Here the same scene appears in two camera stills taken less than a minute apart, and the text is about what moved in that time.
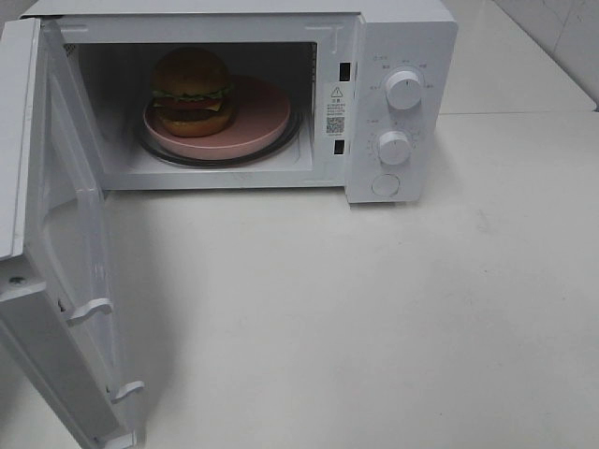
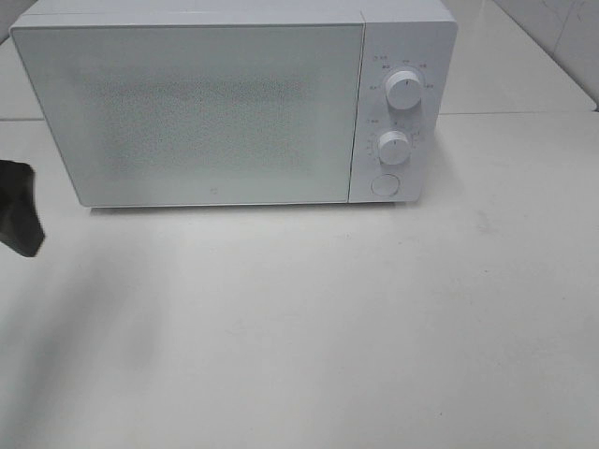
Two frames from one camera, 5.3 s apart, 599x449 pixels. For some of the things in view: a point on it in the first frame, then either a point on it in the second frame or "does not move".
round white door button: (385, 184) does not move
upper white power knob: (403, 90) does not move
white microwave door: (53, 238) → (182, 114)
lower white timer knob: (394, 148) does not move
